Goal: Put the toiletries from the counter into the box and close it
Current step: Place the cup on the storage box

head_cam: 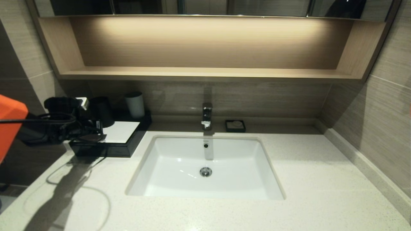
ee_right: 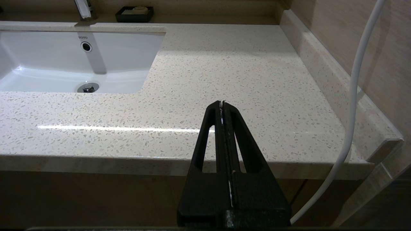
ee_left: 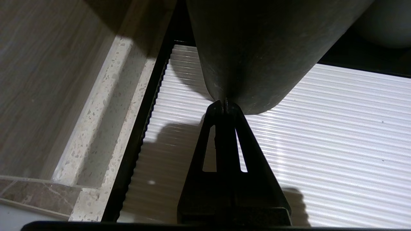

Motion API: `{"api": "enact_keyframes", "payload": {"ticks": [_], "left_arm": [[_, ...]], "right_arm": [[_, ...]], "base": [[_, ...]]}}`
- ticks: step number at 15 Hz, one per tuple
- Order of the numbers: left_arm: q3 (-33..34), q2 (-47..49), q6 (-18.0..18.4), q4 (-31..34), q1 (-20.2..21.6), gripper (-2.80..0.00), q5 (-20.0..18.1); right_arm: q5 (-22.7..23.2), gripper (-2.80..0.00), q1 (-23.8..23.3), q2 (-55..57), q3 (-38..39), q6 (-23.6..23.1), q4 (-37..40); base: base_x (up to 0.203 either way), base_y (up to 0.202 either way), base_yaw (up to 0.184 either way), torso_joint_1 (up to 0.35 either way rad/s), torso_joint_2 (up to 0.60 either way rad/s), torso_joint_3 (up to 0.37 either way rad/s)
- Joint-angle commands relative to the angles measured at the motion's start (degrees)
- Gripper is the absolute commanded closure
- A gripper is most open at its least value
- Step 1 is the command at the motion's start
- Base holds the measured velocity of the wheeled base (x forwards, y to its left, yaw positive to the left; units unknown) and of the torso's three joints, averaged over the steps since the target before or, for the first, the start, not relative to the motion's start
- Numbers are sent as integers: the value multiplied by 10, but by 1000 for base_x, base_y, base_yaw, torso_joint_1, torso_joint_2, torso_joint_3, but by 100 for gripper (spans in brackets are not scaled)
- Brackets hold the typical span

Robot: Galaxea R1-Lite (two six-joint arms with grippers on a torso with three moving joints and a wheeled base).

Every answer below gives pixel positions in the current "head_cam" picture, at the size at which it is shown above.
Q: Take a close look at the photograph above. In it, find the dark grey tumbler cup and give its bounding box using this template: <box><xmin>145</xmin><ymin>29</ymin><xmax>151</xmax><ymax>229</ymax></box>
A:
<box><xmin>90</xmin><ymin>96</ymin><xmax>115</xmax><ymax>128</ymax></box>

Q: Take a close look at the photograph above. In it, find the black tray box white lid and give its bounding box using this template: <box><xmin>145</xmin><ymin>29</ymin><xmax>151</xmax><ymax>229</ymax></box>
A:
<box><xmin>69</xmin><ymin>111</ymin><xmax>153</xmax><ymax>158</ymax></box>

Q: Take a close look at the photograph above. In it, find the white cup with dark rim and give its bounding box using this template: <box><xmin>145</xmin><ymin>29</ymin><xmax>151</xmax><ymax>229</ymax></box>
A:
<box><xmin>124</xmin><ymin>91</ymin><xmax>145</xmax><ymax>119</ymax></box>

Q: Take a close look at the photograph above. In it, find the chrome faucet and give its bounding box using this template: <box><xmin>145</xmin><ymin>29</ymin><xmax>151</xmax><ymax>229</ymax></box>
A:
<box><xmin>201</xmin><ymin>103</ymin><xmax>213</xmax><ymax>131</ymax></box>

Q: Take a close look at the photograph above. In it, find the black soap dish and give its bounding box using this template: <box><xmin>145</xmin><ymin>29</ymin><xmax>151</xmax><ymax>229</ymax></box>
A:
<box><xmin>225</xmin><ymin>120</ymin><xmax>246</xmax><ymax>133</ymax></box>

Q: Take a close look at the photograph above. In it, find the white ceramic sink basin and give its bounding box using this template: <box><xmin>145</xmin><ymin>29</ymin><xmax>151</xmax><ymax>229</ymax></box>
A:
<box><xmin>125</xmin><ymin>135</ymin><xmax>285</xmax><ymax>201</ymax></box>

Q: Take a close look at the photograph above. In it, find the mirror cabinet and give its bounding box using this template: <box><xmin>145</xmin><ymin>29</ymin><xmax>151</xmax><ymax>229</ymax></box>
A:
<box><xmin>34</xmin><ymin>0</ymin><xmax>394</xmax><ymax>22</ymax></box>

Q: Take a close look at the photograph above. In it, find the thick black cable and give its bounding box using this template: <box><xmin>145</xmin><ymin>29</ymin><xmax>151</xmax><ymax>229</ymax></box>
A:
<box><xmin>39</xmin><ymin>112</ymin><xmax>106</xmax><ymax>143</ymax></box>

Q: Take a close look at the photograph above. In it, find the light wooden wall shelf niche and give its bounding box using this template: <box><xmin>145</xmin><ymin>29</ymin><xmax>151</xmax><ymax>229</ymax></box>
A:
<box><xmin>26</xmin><ymin>0</ymin><xmax>403</xmax><ymax>84</ymax></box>

